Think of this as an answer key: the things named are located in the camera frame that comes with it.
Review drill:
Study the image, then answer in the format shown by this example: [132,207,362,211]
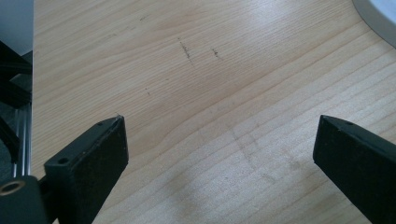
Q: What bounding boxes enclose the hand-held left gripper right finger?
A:
[312,114,396,224]

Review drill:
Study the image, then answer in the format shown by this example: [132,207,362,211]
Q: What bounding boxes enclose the black metal frame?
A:
[0,40,34,178]

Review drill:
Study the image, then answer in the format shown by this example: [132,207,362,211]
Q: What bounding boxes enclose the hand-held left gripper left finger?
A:
[43,115,130,224]

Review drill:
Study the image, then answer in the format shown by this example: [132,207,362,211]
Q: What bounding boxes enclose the white round plate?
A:
[351,0,396,49]

